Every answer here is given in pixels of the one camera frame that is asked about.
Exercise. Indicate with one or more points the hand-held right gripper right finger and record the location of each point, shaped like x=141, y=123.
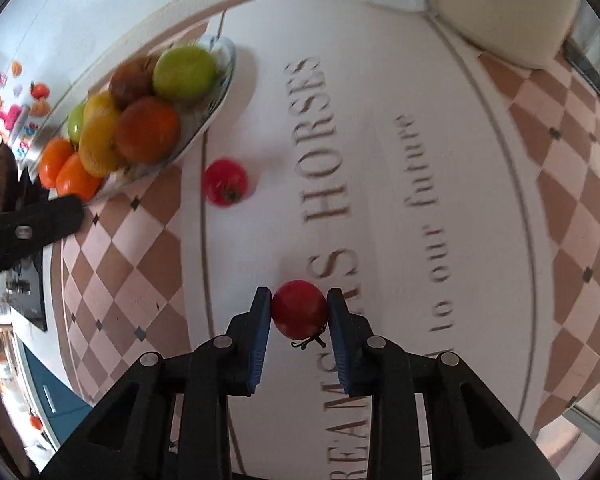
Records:
x=339, y=340

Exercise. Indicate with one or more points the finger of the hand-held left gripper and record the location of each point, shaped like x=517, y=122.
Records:
x=30, y=225

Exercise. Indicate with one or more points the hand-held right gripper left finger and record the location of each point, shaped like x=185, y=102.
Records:
x=261, y=340

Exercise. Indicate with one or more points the red cherry tomato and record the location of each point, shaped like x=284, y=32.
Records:
x=225, y=181
x=300, y=310

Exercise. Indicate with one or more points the orange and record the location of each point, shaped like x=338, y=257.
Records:
x=55, y=160
x=77, y=177

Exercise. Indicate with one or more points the yellow citrus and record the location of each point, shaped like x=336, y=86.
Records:
x=97, y=105
x=100, y=147

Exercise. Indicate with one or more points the green apple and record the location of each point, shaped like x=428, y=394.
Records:
x=76, y=122
x=185, y=72

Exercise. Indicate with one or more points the dark red apple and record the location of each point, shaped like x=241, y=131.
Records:
x=147, y=130

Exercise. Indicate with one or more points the brownish red apple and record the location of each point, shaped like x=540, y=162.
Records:
x=130, y=80

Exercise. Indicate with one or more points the checkered table mat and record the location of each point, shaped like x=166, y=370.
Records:
x=480, y=210

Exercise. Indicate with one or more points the orange fridge magnet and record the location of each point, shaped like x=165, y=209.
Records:
x=36, y=423

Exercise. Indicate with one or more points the cream utensil holder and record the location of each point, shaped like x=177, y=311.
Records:
x=505, y=5

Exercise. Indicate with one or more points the frosted window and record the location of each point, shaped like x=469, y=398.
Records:
x=597, y=60

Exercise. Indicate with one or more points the colourful wall sticker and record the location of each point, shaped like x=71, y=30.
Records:
x=10, y=115

